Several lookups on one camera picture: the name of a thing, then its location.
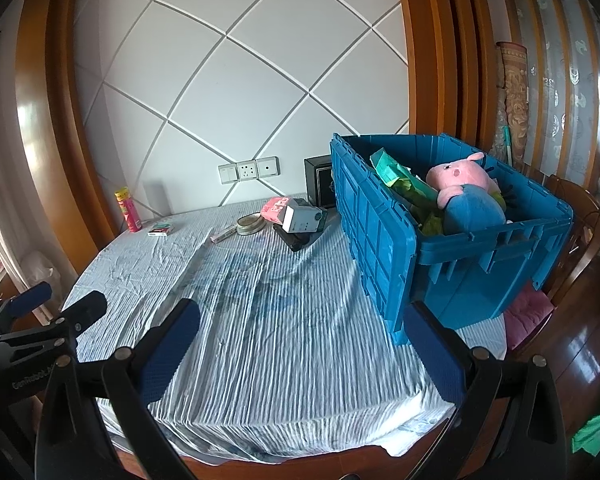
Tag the pink pig plush toy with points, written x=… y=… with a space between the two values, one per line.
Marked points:
x=467 y=210

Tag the yellow-green cloth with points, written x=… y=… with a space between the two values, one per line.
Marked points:
x=430 y=217

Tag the wooden chair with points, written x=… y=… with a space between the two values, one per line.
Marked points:
x=580 y=240

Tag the frosted glass wooden partition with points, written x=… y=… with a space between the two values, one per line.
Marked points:
x=555 y=110

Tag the pink seat cushion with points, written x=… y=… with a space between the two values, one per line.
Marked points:
x=527 y=317

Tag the green paper bag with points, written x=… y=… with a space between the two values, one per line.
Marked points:
x=392 y=170

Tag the white and green box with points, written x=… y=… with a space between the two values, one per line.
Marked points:
x=305 y=220

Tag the rolled patterned carpet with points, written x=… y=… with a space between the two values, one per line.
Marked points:
x=514 y=100

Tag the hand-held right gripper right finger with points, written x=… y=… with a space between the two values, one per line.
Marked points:
x=435 y=360

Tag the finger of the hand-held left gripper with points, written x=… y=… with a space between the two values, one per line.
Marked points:
x=87 y=307
x=30 y=297

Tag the white wall light switch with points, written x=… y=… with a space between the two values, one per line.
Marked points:
x=227 y=173

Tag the dark box with gold print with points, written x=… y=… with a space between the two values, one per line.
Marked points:
x=317 y=180

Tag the tape roll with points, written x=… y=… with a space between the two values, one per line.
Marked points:
x=250 y=225

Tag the white wall power socket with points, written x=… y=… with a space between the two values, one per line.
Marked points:
x=247 y=170

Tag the pink tissue packet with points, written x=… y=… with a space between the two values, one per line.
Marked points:
x=275 y=209

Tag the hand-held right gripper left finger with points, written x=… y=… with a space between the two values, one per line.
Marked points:
x=170 y=350

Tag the striped light blue tablecloth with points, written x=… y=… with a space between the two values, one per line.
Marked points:
x=280 y=335

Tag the small red and green box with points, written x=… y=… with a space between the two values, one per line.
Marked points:
x=160 y=230

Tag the silver pen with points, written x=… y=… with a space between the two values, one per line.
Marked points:
x=223 y=234

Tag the blue plastic crate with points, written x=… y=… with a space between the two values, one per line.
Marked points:
x=380 y=240

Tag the white curtain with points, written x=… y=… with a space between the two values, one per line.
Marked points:
x=0 y=160

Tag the small pink packet at edge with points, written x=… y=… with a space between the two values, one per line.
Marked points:
x=128 y=212

